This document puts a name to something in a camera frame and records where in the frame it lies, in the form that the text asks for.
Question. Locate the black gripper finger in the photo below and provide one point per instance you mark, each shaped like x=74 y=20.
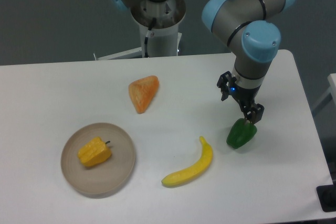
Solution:
x=223 y=84
x=253 y=112

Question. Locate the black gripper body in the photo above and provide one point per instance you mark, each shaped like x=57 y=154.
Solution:
x=244 y=97

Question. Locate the green toy pepper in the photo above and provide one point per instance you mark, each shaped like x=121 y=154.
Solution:
x=241 y=132

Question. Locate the yellow toy pepper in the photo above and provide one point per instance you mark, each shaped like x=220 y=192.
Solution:
x=94 y=152

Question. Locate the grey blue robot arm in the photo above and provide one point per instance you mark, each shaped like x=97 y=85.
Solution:
x=240 y=24

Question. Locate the beige round plate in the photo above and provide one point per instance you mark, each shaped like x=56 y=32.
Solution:
x=104 y=179

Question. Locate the white furniture at right edge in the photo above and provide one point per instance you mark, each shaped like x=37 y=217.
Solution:
x=327 y=96

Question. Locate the yellow toy banana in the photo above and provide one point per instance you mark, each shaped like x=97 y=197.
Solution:
x=192 y=172

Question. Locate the black box at table edge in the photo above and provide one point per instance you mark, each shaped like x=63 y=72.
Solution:
x=326 y=195

